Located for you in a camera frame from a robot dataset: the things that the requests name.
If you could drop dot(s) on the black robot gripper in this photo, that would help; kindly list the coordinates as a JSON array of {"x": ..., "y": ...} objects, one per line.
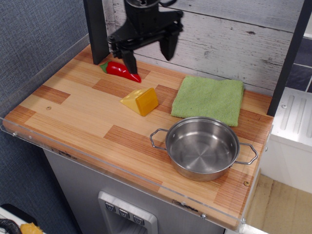
[{"x": 146, "y": 24}]

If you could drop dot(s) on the red toy chili pepper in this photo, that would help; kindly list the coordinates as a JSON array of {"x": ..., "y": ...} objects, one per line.
[{"x": 120, "y": 70}]

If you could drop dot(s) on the stainless steel pot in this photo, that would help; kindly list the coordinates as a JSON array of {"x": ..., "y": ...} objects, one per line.
[{"x": 203, "y": 148}]

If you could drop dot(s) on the yellow toy cheese wedge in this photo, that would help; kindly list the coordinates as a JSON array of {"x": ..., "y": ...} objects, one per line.
[{"x": 141, "y": 101}]

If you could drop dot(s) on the green folded cloth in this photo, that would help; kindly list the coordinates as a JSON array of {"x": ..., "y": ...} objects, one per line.
[{"x": 207, "y": 97}]

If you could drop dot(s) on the grey toy fridge cabinet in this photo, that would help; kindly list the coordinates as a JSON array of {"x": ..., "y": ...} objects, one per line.
[{"x": 81, "y": 186}]

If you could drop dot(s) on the silver dispenser button panel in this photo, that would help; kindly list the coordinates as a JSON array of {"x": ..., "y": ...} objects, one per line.
[{"x": 124, "y": 214}]

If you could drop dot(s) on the dark grey left post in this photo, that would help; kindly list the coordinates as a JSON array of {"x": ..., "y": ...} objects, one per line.
[{"x": 97, "y": 29}]

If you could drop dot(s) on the dark grey post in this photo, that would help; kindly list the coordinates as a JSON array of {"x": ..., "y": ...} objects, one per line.
[
  {"x": 97, "y": 29},
  {"x": 291, "y": 55}
]

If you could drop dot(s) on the dark grey right post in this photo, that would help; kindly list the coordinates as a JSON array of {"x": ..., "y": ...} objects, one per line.
[{"x": 291, "y": 55}]

